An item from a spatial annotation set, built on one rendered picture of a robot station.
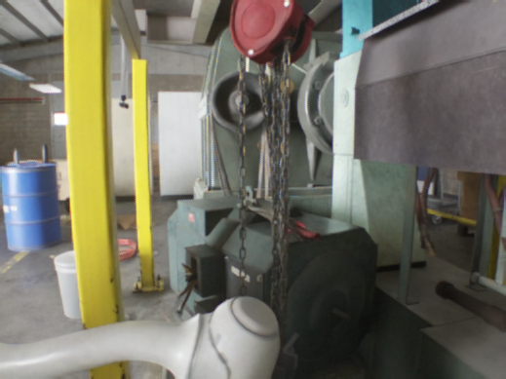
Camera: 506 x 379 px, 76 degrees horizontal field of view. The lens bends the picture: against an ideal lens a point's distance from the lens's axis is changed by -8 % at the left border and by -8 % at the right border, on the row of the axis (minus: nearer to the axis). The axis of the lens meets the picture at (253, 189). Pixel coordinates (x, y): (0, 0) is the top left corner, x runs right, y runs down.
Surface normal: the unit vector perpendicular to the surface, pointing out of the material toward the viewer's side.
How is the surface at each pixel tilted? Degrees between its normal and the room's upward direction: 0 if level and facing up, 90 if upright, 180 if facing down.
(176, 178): 90
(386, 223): 72
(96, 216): 90
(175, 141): 90
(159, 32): 90
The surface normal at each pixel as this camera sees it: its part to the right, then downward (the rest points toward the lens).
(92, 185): 0.23, 0.13
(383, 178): 0.22, -0.18
